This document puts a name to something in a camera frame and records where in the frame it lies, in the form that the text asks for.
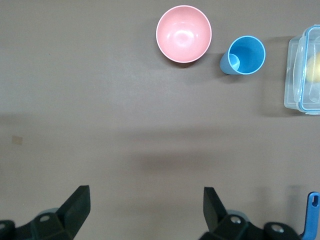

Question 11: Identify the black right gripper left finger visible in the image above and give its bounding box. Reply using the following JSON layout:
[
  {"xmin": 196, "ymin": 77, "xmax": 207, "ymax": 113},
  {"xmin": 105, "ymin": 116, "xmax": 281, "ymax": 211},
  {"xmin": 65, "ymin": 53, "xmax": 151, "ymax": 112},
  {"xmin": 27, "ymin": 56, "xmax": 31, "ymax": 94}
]
[{"xmin": 0, "ymin": 184, "xmax": 91, "ymax": 240}]

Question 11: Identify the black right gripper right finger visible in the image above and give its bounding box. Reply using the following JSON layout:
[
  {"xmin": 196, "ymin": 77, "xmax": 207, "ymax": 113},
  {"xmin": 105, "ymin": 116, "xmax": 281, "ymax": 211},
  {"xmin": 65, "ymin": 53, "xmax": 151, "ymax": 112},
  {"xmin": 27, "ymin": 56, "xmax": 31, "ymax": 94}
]
[{"xmin": 201, "ymin": 186, "xmax": 301, "ymax": 240}]

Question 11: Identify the pink bowl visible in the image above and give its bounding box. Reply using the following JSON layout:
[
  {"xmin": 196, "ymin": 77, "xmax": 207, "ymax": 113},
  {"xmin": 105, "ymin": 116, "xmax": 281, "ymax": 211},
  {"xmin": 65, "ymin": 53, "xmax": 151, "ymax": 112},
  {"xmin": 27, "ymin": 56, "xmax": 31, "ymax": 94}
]
[{"xmin": 155, "ymin": 4, "xmax": 213, "ymax": 64}]

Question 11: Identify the clear plastic container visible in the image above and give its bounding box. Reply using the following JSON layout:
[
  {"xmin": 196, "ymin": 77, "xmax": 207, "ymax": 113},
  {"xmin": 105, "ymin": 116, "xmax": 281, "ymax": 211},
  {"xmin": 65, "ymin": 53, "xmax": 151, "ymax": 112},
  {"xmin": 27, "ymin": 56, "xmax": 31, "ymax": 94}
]
[{"xmin": 283, "ymin": 24, "xmax": 320, "ymax": 117}]

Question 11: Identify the blue cup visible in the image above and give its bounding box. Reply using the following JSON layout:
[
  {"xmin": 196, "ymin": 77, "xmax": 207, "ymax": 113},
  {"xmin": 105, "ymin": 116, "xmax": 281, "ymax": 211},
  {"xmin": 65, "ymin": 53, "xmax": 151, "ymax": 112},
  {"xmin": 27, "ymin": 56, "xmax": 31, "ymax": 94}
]
[{"xmin": 219, "ymin": 35, "xmax": 267, "ymax": 76}]

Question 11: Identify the yellow food piece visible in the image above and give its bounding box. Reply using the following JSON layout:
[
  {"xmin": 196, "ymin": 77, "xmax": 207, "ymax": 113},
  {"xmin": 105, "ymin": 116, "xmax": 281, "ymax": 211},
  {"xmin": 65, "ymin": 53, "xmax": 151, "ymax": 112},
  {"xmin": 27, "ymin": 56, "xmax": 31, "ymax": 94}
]
[{"xmin": 306, "ymin": 53, "xmax": 320, "ymax": 84}]

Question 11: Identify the clear lid with blue seal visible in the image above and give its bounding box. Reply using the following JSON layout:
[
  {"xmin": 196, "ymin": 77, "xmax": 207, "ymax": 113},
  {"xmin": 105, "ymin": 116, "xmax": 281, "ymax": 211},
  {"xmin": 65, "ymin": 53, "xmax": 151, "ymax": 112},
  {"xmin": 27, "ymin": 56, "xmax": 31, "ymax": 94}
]
[{"xmin": 296, "ymin": 24, "xmax": 320, "ymax": 113}]

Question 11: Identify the black pot with blue handle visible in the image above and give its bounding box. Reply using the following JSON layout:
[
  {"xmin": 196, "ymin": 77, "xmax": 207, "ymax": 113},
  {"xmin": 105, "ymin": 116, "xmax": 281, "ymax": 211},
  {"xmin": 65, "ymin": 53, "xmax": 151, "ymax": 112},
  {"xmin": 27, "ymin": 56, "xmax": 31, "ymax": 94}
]
[{"xmin": 298, "ymin": 191, "xmax": 320, "ymax": 240}]

